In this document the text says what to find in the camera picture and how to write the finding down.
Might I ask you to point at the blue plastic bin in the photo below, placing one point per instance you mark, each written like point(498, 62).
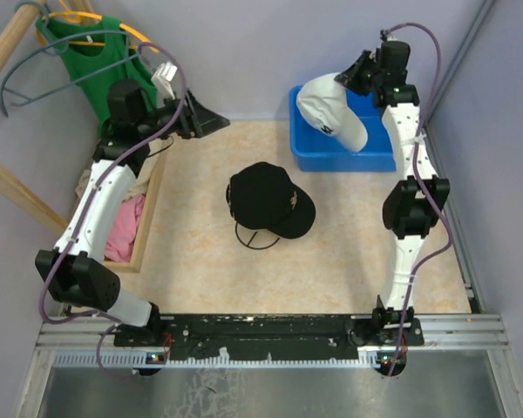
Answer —
point(315, 152)

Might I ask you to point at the white cap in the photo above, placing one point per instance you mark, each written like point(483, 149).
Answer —
point(322, 102)

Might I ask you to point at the aluminium frame rail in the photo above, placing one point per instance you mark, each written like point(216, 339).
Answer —
point(247, 365)

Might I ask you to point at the pink cloth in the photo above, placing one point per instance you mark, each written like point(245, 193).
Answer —
point(120, 242)

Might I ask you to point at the black beanie hat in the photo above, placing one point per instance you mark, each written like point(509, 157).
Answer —
point(262, 196)

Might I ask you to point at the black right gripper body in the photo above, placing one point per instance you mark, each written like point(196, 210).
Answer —
point(365, 77)

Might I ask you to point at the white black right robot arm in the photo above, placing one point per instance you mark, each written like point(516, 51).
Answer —
point(413, 206)

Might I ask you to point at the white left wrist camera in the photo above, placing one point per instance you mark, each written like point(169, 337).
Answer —
point(162, 79)

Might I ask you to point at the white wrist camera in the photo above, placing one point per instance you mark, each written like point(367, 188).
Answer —
point(386, 35)
point(162, 79)

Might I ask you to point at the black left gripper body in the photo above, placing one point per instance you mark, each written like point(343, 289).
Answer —
point(186, 126)

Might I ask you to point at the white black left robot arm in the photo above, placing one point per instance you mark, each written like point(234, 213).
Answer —
point(73, 271)

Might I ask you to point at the grey blue clothes hanger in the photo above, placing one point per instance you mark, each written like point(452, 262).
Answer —
point(39, 75)

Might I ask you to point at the wooden clothes rack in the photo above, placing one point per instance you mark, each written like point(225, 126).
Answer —
point(44, 147)

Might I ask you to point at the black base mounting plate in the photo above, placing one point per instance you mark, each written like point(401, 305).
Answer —
point(276, 337)

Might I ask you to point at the green tank top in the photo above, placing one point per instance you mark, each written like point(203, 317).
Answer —
point(97, 56)

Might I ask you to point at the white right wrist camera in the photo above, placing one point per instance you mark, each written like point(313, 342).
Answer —
point(386, 35)

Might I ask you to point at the black wire hat stand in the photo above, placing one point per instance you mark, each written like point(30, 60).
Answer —
point(257, 240)

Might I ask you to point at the wooden tray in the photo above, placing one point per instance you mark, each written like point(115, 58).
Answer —
point(146, 217)

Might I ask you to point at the yellow clothes hanger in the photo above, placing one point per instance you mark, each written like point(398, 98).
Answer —
point(79, 16)

